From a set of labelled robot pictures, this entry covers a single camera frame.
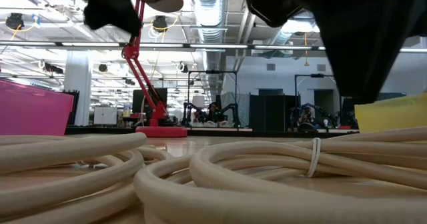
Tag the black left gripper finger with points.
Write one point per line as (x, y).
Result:
(125, 19)
(95, 17)

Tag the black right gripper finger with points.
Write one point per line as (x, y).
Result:
(343, 67)
(377, 67)

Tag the yellow plastic bin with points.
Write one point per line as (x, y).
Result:
(393, 115)

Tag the red desk lamp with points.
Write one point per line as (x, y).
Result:
(140, 74)

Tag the black monitor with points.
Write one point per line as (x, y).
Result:
(140, 100)

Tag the black partition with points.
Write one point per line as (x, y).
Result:
(273, 114)

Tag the white zip tie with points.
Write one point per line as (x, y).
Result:
(314, 160)

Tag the white cabinet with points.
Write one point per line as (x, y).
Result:
(105, 115)

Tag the pink plastic bin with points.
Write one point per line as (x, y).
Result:
(33, 110)

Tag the black metal frame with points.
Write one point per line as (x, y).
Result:
(310, 75)
(212, 72)

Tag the silver ventilation duct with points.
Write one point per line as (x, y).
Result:
(208, 14)

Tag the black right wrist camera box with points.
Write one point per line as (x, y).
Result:
(267, 2)

